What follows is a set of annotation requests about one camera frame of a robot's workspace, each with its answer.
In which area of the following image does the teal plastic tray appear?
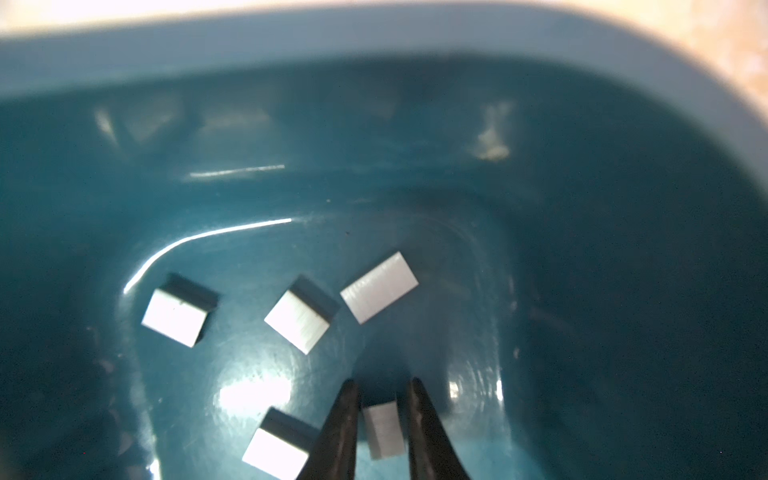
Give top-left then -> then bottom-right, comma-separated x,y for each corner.
1,3 -> 767,479

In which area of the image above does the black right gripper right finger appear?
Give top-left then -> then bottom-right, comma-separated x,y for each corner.
407,378 -> 470,480

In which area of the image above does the silver staple strip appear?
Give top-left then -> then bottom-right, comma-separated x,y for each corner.
264,275 -> 340,355
141,274 -> 220,348
340,252 -> 419,325
242,407 -> 319,480
362,401 -> 405,460

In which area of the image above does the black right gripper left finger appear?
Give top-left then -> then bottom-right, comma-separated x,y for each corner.
297,379 -> 360,480

